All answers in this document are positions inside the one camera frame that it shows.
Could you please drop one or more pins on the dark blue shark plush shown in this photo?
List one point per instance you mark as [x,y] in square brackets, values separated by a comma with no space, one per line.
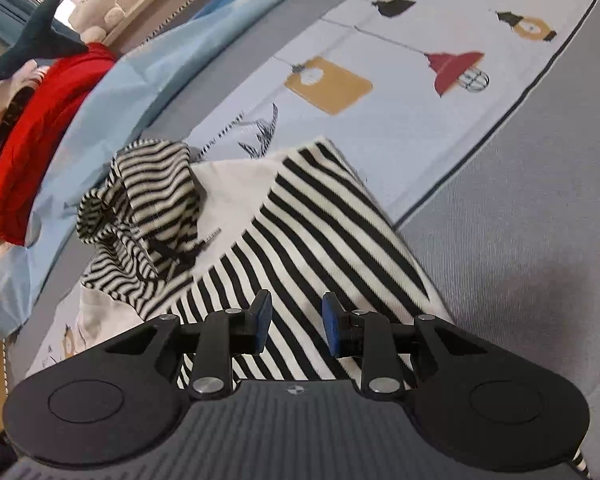
[35,35]

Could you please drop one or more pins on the grey bed sheet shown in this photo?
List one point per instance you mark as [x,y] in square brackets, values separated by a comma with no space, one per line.
[520,240]

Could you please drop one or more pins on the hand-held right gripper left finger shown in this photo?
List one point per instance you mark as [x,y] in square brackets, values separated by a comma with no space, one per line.
[261,321]

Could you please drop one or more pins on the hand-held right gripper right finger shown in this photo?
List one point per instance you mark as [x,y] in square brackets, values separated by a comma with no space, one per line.
[332,326]

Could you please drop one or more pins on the light blue quilt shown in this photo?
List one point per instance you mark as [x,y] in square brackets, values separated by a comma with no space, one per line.
[145,85]

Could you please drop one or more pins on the white plush toy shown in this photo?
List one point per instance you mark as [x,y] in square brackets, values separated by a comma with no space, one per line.
[97,12]

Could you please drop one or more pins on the dark star print cloth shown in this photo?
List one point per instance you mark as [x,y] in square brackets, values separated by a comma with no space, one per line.
[5,125]

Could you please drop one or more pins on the black white striped shirt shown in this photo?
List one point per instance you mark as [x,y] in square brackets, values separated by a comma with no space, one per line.
[300,220]

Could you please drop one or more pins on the white printed blanket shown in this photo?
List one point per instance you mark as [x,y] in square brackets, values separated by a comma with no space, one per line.
[410,110]

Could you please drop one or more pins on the red folded blanket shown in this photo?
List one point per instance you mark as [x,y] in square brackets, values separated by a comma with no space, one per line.
[40,125]

